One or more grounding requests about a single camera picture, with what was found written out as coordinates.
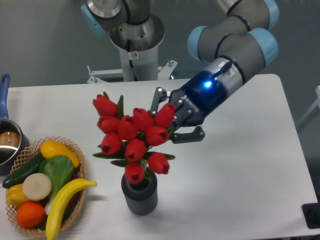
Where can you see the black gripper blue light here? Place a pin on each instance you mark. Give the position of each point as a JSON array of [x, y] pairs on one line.
[[193, 102]]

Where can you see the red tulip bouquet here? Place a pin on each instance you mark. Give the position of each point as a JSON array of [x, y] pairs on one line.
[[128, 138]]

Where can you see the dark grey ribbed vase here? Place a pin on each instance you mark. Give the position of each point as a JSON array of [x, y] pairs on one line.
[[141, 198]]

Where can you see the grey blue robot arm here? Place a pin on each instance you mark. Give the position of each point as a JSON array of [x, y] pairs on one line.
[[235, 50]]

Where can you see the green toy bok choy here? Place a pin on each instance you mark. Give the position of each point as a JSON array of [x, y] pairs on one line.
[[59, 169]]

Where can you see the yellow toy squash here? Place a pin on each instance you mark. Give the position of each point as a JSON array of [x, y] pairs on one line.
[[50, 149]]

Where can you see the white object at right edge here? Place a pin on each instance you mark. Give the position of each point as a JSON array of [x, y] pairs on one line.
[[310, 113]]

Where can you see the yellow toy banana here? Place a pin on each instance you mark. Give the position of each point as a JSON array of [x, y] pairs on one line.
[[60, 202]]

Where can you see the woven wicker basket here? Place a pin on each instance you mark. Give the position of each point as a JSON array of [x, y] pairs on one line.
[[73, 208]]

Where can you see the beige round toy disc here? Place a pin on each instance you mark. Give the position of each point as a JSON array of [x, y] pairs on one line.
[[37, 186]]

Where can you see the black device at table edge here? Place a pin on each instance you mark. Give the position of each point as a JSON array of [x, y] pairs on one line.
[[311, 212]]

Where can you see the dark green toy cucumber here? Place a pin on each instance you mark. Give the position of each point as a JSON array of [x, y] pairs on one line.
[[18, 176]]

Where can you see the orange toy fruit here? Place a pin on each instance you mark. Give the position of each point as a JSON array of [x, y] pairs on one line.
[[30, 214]]

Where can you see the yellow toy bell pepper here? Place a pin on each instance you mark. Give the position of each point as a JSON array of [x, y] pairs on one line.
[[15, 196]]

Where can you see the white metal base frame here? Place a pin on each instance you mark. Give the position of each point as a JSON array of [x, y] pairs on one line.
[[166, 72]]

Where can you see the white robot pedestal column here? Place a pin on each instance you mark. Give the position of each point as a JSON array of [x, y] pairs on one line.
[[138, 48]]

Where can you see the blue handled steel saucepan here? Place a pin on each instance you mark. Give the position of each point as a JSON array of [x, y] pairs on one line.
[[12, 138]]

